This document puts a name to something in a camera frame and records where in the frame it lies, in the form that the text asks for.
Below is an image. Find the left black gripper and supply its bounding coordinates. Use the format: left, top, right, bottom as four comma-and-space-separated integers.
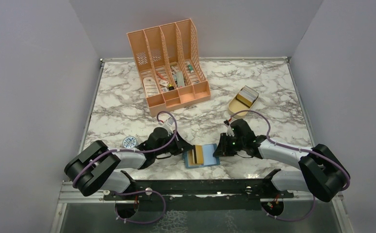
155, 130, 195, 156

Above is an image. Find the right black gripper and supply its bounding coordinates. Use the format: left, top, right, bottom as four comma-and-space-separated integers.
213, 132, 245, 156

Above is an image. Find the blue card holder wallet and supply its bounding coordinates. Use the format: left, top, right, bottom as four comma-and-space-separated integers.
183, 144, 220, 169

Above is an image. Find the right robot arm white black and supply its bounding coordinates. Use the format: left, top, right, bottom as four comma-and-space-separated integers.
213, 119, 350, 202

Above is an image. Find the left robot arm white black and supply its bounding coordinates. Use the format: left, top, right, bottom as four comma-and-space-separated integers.
64, 127, 194, 200

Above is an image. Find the beige oval card tray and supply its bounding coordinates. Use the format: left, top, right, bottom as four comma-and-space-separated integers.
228, 93, 256, 115

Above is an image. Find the stack of credit cards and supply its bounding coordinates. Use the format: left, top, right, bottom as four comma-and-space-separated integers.
235, 85, 259, 108

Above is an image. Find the blue white round coaster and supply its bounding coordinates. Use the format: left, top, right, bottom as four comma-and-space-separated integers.
122, 136, 138, 149

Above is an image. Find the orange plastic desk organizer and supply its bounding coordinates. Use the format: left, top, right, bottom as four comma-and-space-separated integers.
127, 19, 211, 117

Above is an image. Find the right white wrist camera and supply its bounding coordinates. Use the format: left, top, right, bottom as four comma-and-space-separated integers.
224, 118, 235, 136

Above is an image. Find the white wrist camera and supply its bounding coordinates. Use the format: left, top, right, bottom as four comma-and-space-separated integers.
162, 118, 175, 133
224, 118, 235, 136

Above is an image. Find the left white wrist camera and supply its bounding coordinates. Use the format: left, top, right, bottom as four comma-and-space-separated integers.
162, 118, 175, 133

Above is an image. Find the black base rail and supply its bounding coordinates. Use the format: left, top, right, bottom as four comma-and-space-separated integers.
103, 178, 294, 212

